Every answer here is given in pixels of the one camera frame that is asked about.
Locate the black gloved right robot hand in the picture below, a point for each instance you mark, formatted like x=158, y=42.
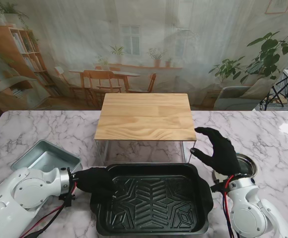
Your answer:
x=223, y=156

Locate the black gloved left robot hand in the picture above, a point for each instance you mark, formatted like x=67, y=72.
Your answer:
x=96, y=181

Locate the shiny steel bean-shaped pan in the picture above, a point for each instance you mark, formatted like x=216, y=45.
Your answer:
x=247, y=164

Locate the silver rectangular baking tin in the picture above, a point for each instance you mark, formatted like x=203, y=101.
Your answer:
x=49, y=155

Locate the black patterned baking tray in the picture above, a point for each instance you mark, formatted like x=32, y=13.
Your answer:
x=159, y=203

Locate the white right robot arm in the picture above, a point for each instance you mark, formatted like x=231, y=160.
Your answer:
x=245, y=213

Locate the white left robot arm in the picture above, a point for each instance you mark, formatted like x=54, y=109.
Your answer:
x=22, y=193

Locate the black tripod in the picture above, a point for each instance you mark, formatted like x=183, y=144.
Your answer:
x=286, y=81

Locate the printed room scene backdrop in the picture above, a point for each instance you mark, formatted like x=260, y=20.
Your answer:
x=84, y=37

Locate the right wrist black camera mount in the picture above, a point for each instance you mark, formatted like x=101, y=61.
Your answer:
x=217, y=187

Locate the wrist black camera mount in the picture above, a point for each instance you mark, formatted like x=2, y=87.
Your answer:
x=217, y=187
x=68, y=198

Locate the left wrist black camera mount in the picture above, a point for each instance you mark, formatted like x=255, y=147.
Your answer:
x=68, y=198

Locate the wooden shelf with metal frame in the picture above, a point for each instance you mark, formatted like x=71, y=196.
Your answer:
x=146, y=119

